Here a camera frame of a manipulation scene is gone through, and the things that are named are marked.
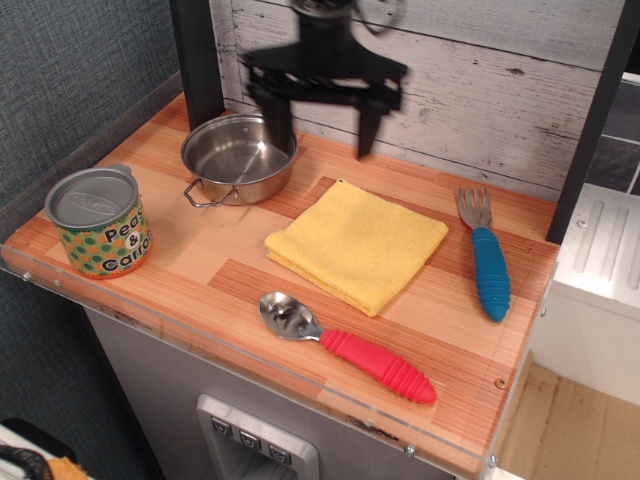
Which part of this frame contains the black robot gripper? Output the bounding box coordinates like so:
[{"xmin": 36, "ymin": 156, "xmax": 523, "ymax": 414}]
[{"xmin": 242, "ymin": 1, "xmax": 408, "ymax": 159}]

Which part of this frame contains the stainless steel pot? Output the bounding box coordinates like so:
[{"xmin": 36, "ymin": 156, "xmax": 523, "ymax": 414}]
[{"xmin": 181, "ymin": 113, "xmax": 298, "ymax": 208}]

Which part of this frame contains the peas and carrots can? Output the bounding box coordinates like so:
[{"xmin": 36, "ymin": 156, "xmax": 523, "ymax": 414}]
[{"xmin": 45, "ymin": 164, "xmax": 153, "ymax": 280}]

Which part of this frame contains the yellow folded cloth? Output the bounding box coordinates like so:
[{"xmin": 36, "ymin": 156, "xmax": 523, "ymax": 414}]
[{"xmin": 265, "ymin": 179, "xmax": 448, "ymax": 317}]

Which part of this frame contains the white toy sink unit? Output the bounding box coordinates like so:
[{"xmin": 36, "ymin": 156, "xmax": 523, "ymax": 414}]
[{"xmin": 527, "ymin": 72, "xmax": 640, "ymax": 409}]

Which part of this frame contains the grey cabinet with dispenser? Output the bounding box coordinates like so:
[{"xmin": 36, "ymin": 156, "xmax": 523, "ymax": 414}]
[{"xmin": 87, "ymin": 310, "xmax": 450, "ymax": 479}]

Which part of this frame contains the orange object at corner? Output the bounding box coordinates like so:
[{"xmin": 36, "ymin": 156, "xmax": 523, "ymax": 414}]
[{"xmin": 47, "ymin": 457, "xmax": 90, "ymax": 480}]

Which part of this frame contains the spoon with red handle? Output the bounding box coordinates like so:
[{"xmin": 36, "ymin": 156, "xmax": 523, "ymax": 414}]
[{"xmin": 259, "ymin": 292, "xmax": 437, "ymax": 405}]

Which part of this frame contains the fork with blue handle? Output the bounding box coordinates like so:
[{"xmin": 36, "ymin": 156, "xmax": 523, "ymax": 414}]
[{"xmin": 457, "ymin": 188, "xmax": 511, "ymax": 322}]

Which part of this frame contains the dark right shelf post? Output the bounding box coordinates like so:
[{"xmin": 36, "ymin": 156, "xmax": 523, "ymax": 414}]
[{"xmin": 546, "ymin": 0, "xmax": 639, "ymax": 245}]

